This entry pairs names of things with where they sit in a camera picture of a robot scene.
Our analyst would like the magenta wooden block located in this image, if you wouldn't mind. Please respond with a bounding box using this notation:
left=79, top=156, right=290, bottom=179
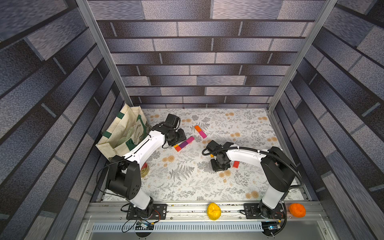
left=186, top=137, right=195, bottom=144

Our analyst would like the orange wooden block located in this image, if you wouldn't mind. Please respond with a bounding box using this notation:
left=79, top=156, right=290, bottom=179
left=195, top=126, right=203, bottom=133

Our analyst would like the pink wooden block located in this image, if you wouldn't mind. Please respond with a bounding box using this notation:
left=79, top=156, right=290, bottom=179
left=199, top=131, right=207, bottom=139

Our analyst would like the purple wooden block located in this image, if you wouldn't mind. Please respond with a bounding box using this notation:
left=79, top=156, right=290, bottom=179
left=179, top=141, right=188, bottom=149

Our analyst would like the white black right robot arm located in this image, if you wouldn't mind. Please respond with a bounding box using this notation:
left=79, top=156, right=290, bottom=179
left=202, top=141, right=302, bottom=210

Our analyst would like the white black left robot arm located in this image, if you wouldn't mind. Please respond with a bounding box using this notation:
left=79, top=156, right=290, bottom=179
left=106, top=114, right=187, bottom=215

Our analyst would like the red wooden block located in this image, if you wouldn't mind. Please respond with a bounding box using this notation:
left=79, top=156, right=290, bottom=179
left=233, top=161, right=240, bottom=169

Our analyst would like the cream green tote bag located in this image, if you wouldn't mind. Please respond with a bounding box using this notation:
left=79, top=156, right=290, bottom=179
left=96, top=105, right=151, bottom=160

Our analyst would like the round red tin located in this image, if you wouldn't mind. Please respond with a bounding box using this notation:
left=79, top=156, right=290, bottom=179
left=141, top=163, right=150, bottom=178

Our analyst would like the orange mandarin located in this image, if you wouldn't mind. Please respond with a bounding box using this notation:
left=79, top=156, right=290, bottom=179
left=289, top=203, right=307, bottom=218

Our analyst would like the black corrugated cable hose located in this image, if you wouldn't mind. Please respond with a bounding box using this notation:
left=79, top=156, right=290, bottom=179
left=201, top=146, right=304, bottom=236

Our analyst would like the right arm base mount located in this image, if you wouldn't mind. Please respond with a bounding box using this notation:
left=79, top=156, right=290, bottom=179
left=244, top=203, right=287, bottom=220

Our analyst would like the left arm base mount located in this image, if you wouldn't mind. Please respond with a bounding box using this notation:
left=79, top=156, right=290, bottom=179
left=126, top=204, right=168, bottom=221

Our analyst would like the slotted metal cable tray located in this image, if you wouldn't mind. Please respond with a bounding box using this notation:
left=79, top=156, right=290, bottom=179
left=91, top=222, right=264, bottom=233

